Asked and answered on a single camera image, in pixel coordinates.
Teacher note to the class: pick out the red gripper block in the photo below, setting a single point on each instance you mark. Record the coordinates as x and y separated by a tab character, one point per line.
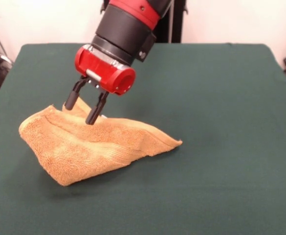
101	68

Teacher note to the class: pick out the tan terry towel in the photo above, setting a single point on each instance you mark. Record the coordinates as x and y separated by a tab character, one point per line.
84	151

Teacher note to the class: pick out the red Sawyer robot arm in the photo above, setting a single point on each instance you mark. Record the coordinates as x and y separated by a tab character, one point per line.
125	29

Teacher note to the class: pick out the dark green tablecloth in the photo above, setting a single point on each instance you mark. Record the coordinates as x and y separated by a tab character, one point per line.
206	159

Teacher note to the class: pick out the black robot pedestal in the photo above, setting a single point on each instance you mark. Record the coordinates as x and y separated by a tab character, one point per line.
177	22

